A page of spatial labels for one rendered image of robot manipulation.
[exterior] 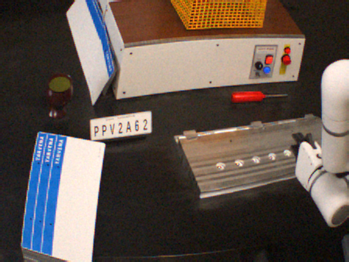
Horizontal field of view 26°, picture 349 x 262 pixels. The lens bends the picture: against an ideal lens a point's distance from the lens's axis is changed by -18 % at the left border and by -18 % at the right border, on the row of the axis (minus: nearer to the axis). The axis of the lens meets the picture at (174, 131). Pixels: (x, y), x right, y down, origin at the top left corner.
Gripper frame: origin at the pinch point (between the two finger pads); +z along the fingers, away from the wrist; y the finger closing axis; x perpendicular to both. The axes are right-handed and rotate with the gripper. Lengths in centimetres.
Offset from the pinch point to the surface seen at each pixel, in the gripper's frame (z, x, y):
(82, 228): -5, -55, 11
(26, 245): -10, -73, 12
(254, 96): 36.5, 3.9, 9.1
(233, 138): 21.5, -8.5, 10.9
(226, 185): 7.7, -15.3, 14.1
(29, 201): 4, -67, 9
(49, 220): -2, -63, 10
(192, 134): 25.1, -18.2, 10.5
